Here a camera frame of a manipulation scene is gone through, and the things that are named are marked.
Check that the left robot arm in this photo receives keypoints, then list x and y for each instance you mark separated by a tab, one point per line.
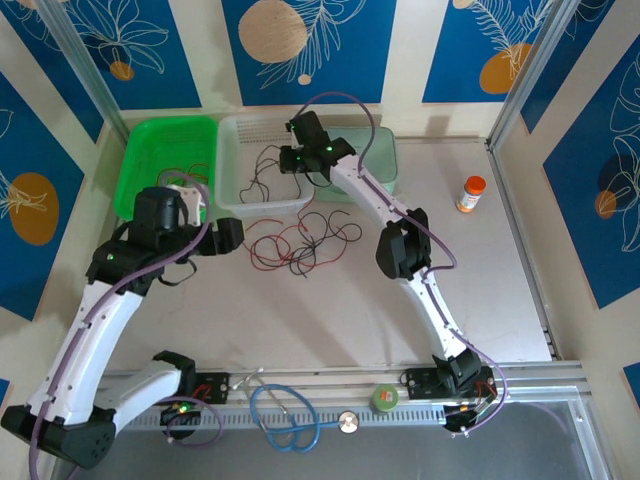
100	340

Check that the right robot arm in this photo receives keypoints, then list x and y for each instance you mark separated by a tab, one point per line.
365	197

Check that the white plastic basket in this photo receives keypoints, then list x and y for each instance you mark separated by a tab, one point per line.
230	150

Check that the pale green lidded box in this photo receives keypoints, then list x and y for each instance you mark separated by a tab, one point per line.
385	165

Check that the green plastic basket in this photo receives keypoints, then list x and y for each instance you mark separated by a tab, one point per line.
150	150

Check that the orange pill bottle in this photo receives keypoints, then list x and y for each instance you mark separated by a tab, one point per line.
471	197

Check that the black controller board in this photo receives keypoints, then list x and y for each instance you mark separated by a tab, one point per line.
180	416
465	417

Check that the blue stethoscope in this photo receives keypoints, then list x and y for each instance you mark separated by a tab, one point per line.
348	422

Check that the grey metal panel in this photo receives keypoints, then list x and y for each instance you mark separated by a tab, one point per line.
400	455

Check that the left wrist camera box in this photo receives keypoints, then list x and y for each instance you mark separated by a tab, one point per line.
192	202

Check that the blue floral wall panel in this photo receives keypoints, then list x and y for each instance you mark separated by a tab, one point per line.
150	75
350	75
50	60
575	75
50	150
450	50
575	225

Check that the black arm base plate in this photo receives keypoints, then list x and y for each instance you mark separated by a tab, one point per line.
215	387
420	382

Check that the aluminium table rail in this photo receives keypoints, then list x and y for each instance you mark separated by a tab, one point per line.
325	380
500	175

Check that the aluminium frame post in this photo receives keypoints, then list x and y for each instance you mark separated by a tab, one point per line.
531	65
81	65

